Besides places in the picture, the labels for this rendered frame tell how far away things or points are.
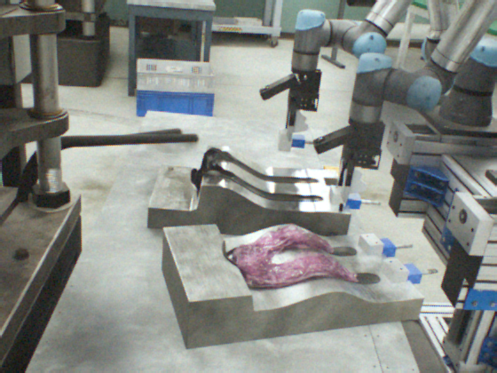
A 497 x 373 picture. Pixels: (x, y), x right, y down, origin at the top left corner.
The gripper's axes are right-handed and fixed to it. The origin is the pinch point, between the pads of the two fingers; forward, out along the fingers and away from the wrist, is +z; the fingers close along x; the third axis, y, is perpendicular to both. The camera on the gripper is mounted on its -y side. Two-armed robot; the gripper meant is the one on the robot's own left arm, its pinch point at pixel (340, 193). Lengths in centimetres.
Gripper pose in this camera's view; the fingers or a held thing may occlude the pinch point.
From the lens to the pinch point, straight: 149.5
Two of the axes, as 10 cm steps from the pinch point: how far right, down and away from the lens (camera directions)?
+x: -0.1, -4.4, 9.0
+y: 10.0, 0.9, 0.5
